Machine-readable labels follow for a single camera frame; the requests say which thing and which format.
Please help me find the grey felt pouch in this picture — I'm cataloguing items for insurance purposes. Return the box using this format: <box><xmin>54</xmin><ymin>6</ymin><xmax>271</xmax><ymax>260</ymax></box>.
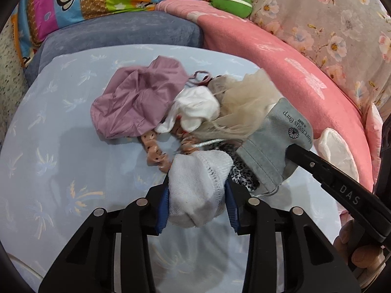
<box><xmin>236</xmin><ymin>98</ymin><xmax>314</xmax><ymax>193</ymax></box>

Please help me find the white knitted sock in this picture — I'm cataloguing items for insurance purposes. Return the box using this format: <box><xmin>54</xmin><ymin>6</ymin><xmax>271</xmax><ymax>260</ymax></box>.
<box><xmin>168</xmin><ymin>150</ymin><xmax>233</xmax><ymax>228</ymax></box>

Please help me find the beige tulle mesh fabric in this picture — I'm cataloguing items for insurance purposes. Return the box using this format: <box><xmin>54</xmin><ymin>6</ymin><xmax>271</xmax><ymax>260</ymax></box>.
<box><xmin>194</xmin><ymin>69</ymin><xmax>283</xmax><ymax>141</ymax></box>

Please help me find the mauve plastic bag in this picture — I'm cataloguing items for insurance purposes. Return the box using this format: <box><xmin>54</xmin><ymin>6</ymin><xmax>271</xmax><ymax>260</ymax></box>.
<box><xmin>90</xmin><ymin>56</ymin><xmax>190</xmax><ymax>140</ymax></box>

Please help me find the white small cloth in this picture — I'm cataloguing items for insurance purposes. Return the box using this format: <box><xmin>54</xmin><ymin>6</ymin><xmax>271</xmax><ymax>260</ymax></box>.
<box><xmin>155</xmin><ymin>86</ymin><xmax>220</xmax><ymax>134</ymax></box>

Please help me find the white-lined trash bin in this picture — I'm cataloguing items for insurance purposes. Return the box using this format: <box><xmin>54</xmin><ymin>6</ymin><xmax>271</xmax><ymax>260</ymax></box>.
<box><xmin>314</xmin><ymin>128</ymin><xmax>359</xmax><ymax>182</ymax></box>

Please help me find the person's right hand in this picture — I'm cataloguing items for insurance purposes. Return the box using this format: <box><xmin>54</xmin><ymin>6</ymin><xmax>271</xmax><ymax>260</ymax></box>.
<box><xmin>333</xmin><ymin>220</ymin><xmax>385</xmax><ymax>281</ymax></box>

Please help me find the pink cartoon small pillow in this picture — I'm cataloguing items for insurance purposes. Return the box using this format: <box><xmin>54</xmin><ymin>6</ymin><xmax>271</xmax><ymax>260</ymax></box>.
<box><xmin>365</xmin><ymin>103</ymin><xmax>383</xmax><ymax>183</ymax></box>

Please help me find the leopard print fabric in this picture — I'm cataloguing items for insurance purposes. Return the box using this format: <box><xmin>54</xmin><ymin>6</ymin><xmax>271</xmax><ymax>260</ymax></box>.
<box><xmin>217</xmin><ymin>143</ymin><xmax>260</xmax><ymax>191</ymax></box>

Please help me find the peach dotted scrunchie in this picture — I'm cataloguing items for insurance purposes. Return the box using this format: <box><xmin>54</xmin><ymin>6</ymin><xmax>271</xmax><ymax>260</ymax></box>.
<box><xmin>140</xmin><ymin>126</ymin><xmax>199</xmax><ymax>173</ymax></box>

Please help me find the pink towel blanket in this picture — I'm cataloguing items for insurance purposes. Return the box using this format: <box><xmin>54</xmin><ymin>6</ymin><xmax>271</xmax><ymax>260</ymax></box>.
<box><xmin>155</xmin><ymin>0</ymin><xmax>374</xmax><ymax>190</ymax></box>

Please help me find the grey floral bed sheet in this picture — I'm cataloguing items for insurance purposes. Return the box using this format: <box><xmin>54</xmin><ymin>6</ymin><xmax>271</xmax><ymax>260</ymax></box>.
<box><xmin>250</xmin><ymin>0</ymin><xmax>390</xmax><ymax>119</ymax></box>

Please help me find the dark red velvet scrunchie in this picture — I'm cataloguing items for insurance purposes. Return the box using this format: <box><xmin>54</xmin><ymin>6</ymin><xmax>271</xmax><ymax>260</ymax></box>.
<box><xmin>185</xmin><ymin>70</ymin><xmax>221</xmax><ymax>90</ymax></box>

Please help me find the blue-grey plush cushion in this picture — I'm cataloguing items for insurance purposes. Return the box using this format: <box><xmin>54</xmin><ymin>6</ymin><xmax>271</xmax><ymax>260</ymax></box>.
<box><xmin>24</xmin><ymin>11</ymin><xmax>204</xmax><ymax>86</ymax></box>

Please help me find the green round check-mark pillow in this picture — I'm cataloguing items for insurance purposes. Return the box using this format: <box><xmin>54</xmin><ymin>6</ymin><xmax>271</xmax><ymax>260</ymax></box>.
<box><xmin>210</xmin><ymin>0</ymin><xmax>252</xmax><ymax>19</ymax></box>

